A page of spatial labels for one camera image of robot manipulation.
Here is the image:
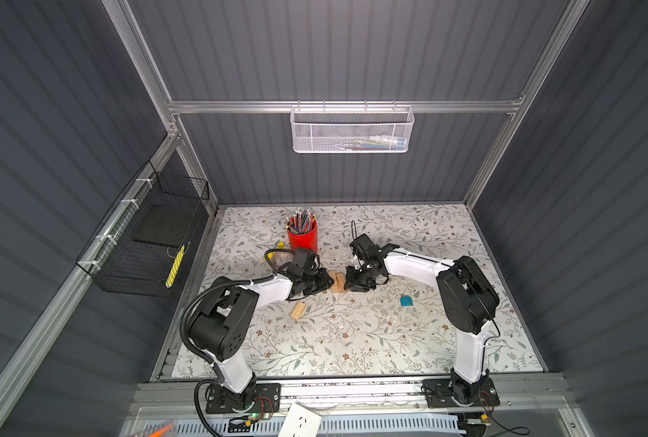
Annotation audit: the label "red pencil cup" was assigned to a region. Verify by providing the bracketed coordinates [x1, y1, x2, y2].
[287, 220, 318, 252]

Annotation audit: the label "black wire basket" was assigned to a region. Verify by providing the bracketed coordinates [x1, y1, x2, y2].
[77, 164, 211, 298]

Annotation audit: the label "pencils bunch in cup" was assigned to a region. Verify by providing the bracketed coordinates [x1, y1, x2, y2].
[286, 209, 317, 235]

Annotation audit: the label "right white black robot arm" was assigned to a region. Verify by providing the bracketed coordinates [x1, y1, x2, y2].
[345, 234, 500, 407]

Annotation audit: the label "yellow marker in black basket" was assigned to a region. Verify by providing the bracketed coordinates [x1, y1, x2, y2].
[165, 245, 185, 289]

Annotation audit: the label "white power socket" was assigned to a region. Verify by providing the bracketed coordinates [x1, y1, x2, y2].
[278, 403, 323, 437]

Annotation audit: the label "white wire mesh basket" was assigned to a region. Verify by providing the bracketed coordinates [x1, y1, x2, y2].
[289, 105, 415, 154]

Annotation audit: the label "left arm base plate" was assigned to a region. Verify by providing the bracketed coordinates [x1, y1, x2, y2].
[204, 382, 282, 414]

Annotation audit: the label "black pad in basket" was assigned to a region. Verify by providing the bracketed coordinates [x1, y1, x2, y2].
[133, 205, 193, 249]

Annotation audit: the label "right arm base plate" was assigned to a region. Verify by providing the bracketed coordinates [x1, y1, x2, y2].
[421, 376, 500, 409]

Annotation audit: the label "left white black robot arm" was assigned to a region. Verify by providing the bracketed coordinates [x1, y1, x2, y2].
[179, 249, 335, 395]

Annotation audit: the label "black corrugated cable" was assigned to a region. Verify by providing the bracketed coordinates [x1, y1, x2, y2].
[179, 248, 298, 437]

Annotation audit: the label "wood block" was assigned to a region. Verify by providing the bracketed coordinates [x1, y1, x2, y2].
[329, 271, 338, 293]
[336, 272, 346, 293]
[290, 302, 307, 320]

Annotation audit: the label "markers in white basket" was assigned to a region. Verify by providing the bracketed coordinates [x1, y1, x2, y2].
[336, 135, 408, 153]

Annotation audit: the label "teal arch block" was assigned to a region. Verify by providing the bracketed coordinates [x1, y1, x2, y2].
[400, 295, 413, 307]

